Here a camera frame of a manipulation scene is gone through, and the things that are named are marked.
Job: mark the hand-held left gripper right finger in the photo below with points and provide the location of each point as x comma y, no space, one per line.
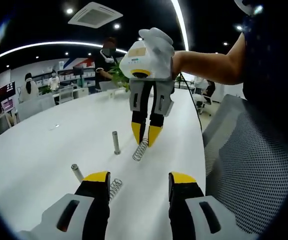
184,200

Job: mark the white ceiling air vent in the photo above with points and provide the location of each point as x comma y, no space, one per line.
95,15

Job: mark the person's right forearm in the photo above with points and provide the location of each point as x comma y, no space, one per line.
209,65

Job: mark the metal pin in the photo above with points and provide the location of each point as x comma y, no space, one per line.
77,172
116,142

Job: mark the grey mesh office chair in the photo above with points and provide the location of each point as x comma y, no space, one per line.
254,162

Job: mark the small shiny metal piece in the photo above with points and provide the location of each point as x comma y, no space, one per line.
55,126

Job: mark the metal coil spring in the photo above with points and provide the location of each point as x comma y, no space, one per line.
140,151
115,187

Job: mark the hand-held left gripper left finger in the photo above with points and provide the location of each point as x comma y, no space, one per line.
94,200

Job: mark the person's body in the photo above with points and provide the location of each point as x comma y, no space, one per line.
271,55

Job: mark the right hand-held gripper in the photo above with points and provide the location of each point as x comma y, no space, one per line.
139,62

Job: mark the green potted plant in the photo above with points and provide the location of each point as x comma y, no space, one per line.
120,75

